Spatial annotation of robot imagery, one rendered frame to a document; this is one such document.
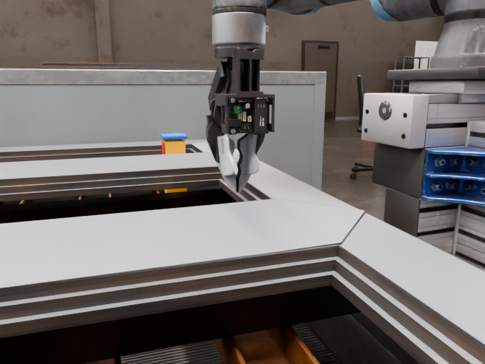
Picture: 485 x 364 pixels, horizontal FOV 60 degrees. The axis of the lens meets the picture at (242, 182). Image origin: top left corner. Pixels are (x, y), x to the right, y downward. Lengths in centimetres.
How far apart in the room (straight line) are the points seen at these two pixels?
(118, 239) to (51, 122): 83
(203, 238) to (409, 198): 47
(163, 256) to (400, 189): 54
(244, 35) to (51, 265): 37
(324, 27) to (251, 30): 1188
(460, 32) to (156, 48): 1011
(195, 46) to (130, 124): 978
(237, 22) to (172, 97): 71
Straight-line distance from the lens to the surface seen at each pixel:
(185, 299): 39
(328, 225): 50
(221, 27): 60
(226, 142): 61
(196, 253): 42
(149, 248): 44
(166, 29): 1089
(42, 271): 41
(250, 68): 58
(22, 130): 128
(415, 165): 81
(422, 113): 77
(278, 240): 45
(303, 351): 51
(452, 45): 89
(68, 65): 136
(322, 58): 1233
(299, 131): 140
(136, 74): 126
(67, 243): 47
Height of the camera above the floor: 101
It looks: 13 degrees down
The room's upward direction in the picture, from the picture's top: straight up
